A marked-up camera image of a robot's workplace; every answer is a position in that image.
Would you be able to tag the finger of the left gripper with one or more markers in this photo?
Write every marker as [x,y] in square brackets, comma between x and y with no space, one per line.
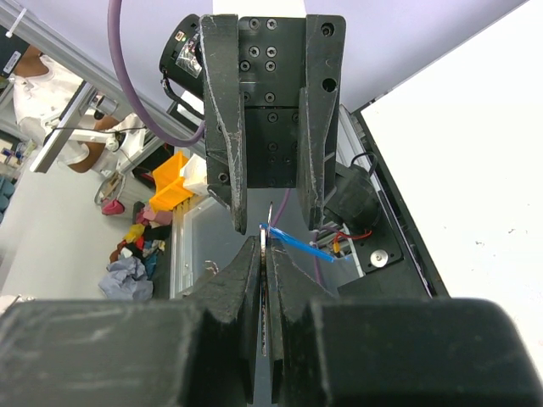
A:
[225,140]
[319,115]

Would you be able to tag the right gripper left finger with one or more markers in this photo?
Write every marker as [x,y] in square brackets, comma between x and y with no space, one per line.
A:
[195,351]

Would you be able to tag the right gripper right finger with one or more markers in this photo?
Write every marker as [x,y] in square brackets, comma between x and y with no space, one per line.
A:
[351,351]

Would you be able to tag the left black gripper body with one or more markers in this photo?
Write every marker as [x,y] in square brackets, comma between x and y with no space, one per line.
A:
[271,64]

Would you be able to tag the solid blue key tag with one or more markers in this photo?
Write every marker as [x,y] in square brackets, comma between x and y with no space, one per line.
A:
[284,237]

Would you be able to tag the silver key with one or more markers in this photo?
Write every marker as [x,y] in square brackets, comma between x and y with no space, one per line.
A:
[264,234]

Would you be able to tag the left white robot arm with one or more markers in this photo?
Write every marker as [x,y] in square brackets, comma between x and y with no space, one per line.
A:
[354,203]

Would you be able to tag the pile of coloured cloths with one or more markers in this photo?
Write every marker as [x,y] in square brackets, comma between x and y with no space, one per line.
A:
[139,267]

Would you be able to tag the yellow storage bin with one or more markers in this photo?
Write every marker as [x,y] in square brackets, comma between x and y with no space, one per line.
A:
[169,182]

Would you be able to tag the seated person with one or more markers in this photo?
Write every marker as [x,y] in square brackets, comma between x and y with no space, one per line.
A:
[42,90]

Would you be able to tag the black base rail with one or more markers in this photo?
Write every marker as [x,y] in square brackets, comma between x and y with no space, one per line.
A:
[394,261]

